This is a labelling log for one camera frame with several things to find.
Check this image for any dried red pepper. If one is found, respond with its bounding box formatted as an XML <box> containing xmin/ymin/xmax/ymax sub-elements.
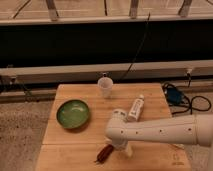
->
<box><xmin>95</xmin><ymin>144</ymin><xmax>114</xmax><ymax>163</ymax></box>

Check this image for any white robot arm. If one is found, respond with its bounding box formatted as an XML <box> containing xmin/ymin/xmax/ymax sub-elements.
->
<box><xmin>105</xmin><ymin>109</ymin><xmax>213</xmax><ymax>157</ymax></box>

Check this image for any white tube bottle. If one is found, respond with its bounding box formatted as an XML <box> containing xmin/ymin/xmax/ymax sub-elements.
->
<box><xmin>127</xmin><ymin>95</ymin><xmax>144</xmax><ymax>122</ymax></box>

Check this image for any green ceramic bowl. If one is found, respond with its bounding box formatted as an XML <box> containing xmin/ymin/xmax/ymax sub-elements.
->
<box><xmin>56</xmin><ymin>99</ymin><xmax>90</xmax><ymax>129</ymax></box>

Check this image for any translucent plastic cup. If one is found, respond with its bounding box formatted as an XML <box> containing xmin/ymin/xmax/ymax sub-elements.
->
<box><xmin>98</xmin><ymin>77</ymin><xmax>113</xmax><ymax>98</ymax></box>

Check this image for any blue power box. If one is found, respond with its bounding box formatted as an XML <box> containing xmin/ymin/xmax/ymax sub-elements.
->
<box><xmin>167</xmin><ymin>88</ymin><xmax>182</xmax><ymax>104</ymax></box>

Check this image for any black floor cable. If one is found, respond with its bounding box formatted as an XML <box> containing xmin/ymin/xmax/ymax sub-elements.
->
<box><xmin>161</xmin><ymin>81</ymin><xmax>213</xmax><ymax>116</ymax></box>

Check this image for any grey metal rail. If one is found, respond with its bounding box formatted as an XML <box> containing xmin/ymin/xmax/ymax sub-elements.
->
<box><xmin>0</xmin><ymin>60</ymin><xmax>213</xmax><ymax>84</ymax></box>

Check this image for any black hanging cable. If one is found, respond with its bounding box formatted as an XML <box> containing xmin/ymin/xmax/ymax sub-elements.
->
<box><xmin>119</xmin><ymin>12</ymin><xmax>152</xmax><ymax>82</ymax></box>

